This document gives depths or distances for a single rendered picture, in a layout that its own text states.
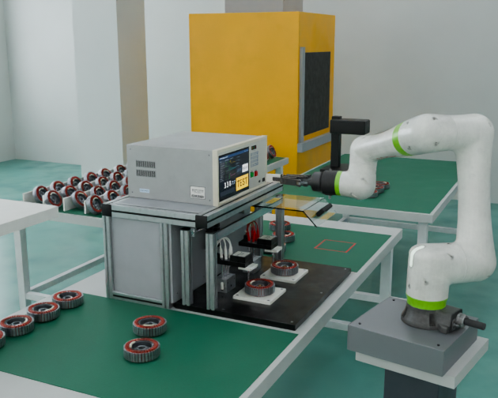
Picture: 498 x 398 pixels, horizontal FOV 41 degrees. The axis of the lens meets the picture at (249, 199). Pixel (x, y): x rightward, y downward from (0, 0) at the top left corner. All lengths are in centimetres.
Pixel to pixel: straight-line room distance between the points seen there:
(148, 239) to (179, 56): 639
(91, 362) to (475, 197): 128
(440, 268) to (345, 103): 583
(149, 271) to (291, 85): 381
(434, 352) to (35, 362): 118
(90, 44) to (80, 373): 475
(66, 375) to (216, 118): 460
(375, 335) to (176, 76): 694
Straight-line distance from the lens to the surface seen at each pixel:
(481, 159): 220
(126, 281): 257
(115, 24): 635
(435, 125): 210
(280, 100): 612
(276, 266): 270
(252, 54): 621
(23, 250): 429
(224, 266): 256
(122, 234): 252
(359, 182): 245
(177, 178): 248
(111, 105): 643
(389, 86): 771
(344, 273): 279
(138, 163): 256
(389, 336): 211
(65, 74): 981
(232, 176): 251
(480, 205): 221
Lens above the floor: 169
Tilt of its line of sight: 13 degrees down
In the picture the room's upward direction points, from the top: straight up
